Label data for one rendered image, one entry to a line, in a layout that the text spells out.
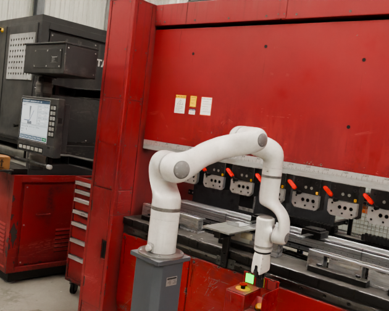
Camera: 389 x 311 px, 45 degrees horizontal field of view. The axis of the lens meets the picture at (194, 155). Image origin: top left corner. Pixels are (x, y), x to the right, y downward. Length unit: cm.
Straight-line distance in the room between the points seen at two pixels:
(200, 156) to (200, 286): 113
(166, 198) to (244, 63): 116
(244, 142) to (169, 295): 70
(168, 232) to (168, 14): 171
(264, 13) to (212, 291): 159
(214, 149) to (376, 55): 95
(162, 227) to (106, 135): 141
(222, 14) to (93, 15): 746
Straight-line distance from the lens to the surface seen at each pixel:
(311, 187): 253
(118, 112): 313
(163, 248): 194
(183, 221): 304
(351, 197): 245
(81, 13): 1014
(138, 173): 326
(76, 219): 407
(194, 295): 290
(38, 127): 314
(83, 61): 308
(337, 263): 254
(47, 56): 317
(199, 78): 297
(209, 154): 195
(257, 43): 277
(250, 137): 199
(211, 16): 299
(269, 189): 216
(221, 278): 275
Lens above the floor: 155
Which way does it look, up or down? 4 degrees down
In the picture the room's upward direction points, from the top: 7 degrees clockwise
